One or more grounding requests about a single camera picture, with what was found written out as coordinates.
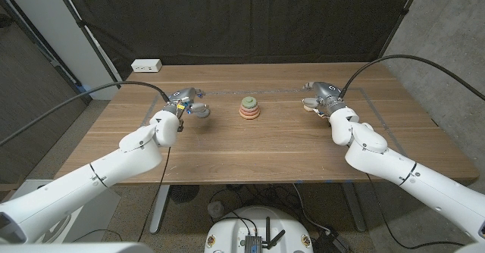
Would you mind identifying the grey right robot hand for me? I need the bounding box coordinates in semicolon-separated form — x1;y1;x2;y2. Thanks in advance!
302;81;348;117

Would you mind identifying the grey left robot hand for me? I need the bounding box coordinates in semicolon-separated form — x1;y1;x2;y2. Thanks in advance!
163;86;211;120

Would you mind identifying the green toy ring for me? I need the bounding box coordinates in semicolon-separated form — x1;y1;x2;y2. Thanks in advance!
241;95;258;110

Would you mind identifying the white power strip box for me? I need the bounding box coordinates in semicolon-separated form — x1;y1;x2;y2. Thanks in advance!
130;58;163;73

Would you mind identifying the small black floor fan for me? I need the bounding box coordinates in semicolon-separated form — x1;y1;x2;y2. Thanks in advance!
169;184;201;204

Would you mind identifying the black backdrop curtain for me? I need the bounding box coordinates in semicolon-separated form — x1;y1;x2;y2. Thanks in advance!
58;0;421;80

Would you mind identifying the black backdrop stand pole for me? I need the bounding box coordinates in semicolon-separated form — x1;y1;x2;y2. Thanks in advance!
51;0;124;87
377;0;425;63

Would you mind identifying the grey round floor object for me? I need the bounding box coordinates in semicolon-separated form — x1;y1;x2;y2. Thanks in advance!
207;201;225;219

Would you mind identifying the white table leg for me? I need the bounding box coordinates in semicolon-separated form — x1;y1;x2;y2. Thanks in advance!
149;184;171;234

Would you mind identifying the grey table leg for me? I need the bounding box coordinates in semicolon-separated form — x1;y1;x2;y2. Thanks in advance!
340;183;367;233

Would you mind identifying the white robot torso base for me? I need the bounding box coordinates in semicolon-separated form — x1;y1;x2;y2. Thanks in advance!
204;206;314;253

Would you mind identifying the white floor platform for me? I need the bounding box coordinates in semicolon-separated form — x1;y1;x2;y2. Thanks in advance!
37;184;122;243

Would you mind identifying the black power adapter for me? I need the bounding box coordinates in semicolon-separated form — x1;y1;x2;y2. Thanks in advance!
312;230;349;253

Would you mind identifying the grey antenna radio box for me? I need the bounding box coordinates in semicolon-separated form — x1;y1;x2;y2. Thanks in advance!
242;217;287;253

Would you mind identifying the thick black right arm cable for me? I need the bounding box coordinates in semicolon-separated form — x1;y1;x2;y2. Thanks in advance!
339;54;485;102

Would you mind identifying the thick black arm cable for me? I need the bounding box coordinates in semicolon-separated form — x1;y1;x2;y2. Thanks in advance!
0;80;171;148
339;54;485;102

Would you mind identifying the thin black left wrist cable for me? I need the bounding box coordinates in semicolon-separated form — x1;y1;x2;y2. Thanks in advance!
71;145;171;243

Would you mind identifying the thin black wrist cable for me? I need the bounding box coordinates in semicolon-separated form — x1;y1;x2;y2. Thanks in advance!
365;173;467;250
71;145;171;243

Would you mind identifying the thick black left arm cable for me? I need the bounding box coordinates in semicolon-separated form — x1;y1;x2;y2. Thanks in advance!
0;80;171;148

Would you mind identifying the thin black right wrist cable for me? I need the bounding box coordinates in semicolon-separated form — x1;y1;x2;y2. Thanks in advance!
365;173;467;250

